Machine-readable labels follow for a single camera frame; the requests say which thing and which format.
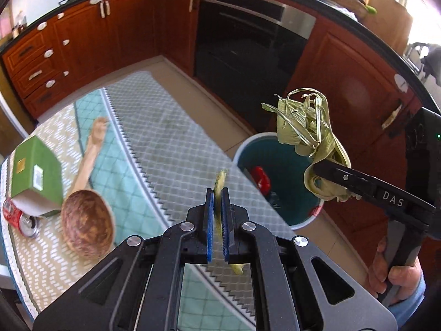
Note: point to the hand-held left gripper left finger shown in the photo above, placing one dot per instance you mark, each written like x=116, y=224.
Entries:
x=208, y=227

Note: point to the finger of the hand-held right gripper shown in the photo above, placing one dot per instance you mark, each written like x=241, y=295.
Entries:
x=365, y=184

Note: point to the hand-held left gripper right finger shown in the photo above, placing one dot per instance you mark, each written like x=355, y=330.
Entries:
x=225, y=227

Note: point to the green fruit peel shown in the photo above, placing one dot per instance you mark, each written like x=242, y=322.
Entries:
x=220, y=179

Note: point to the red snack bag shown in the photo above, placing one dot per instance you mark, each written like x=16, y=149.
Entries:
x=261, y=179

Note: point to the teal round trash bin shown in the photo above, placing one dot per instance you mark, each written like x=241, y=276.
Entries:
x=248, y=151

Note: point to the dried corn husk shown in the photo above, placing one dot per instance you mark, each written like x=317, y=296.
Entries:
x=303, y=124

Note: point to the person's right forearm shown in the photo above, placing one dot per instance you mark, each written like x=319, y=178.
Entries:
x=410, y=305

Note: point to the person's right hand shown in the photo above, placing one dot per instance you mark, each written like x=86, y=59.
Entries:
x=379, y=272

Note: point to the large wooden cabinet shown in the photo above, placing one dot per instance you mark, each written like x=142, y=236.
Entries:
x=348, y=86

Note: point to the patchwork patterned tablecloth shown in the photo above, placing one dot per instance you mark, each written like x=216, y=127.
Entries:
x=165, y=127

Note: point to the wooden ladle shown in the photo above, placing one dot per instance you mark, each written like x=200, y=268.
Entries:
x=88, y=224

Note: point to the brown cardboard box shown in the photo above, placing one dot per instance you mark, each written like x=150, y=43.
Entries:
x=389, y=17

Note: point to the built-in black oven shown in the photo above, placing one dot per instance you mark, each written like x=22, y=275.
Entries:
x=248, y=58

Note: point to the green cardboard box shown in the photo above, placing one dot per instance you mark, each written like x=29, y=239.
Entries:
x=32, y=158

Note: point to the red soda can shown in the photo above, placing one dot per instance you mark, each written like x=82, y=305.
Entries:
x=13, y=210

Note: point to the narrow wooden cabinet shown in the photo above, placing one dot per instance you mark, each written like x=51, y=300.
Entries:
x=175, y=31

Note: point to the wooden double door cabinet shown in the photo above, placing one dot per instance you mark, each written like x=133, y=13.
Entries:
x=82, y=41

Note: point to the wooden drawer cabinet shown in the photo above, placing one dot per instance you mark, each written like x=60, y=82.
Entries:
x=34, y=62

